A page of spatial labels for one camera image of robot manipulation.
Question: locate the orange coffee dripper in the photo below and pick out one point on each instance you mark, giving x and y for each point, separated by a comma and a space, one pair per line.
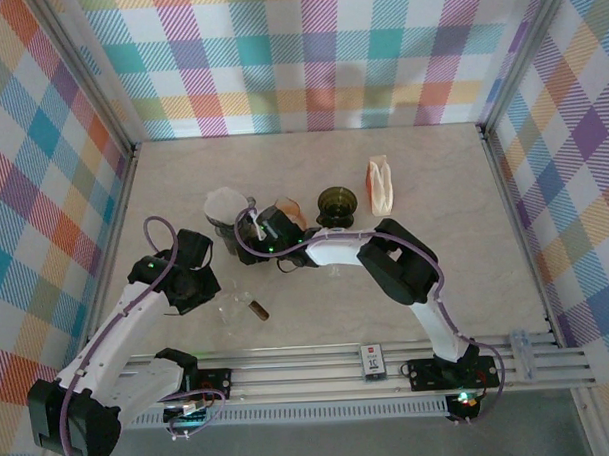
298, 214

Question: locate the dark green dripper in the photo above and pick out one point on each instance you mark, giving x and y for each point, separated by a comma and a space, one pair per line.
336, 202

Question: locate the clear glass dripper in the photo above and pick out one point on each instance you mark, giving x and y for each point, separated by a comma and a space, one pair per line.
334, 272

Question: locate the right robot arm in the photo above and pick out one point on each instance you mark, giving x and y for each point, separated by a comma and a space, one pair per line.
335, 249

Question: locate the white paper filter stack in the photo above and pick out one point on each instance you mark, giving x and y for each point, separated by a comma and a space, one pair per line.
382, 190

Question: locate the white label card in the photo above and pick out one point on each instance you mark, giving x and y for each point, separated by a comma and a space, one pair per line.
373, 363

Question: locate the left controller board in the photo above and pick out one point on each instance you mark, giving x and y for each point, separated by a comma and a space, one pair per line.
186, 416

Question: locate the controller board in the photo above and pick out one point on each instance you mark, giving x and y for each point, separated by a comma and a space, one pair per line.
186, 416
466, 403

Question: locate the right controller board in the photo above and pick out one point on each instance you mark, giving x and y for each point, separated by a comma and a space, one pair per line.
466, 403

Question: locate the clear acrylic block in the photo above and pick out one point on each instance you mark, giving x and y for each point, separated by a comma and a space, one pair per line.
520, 353

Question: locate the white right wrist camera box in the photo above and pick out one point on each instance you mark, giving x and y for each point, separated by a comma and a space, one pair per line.
255, 220

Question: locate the aluminium side rail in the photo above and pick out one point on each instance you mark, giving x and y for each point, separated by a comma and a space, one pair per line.
121, 209
503, 191

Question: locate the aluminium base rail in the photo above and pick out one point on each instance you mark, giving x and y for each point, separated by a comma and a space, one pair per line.
299, 375

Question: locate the aluminium frame post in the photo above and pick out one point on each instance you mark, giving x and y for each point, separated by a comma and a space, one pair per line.
523, 55
84, 80

